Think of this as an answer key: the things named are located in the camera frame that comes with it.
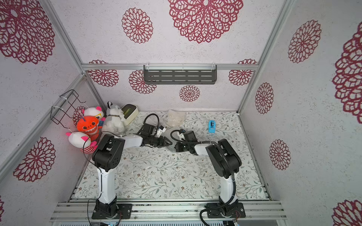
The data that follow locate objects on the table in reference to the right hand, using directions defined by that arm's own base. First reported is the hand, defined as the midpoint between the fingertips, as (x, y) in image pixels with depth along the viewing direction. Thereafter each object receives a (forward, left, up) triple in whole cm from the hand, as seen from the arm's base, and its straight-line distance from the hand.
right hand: (174, 145), depth 98 cm
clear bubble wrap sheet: (-2, +5, -1) cm, 5 cm away
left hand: (0, +2, +1) cm, 3 cm away
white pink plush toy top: (+13, +52, +19) cm, 57 cm away
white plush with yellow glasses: (-9, +50, +19) cm, 54 cm away
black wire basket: (-2, +58, +34) cm, 67 cm away
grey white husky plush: (+15, +42, +12) cm, 46 cm away
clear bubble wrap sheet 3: (+22, +1, +3) cm, 22 cm away
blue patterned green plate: (+4, +4, +7) cm, 9 cm away
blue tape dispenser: (+18, -28, 0) cm, 33 cm away
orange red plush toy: (+4, +53, +17) cm, 56 cm away
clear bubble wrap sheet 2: (+8, +10, +12) cm, 17 cm away
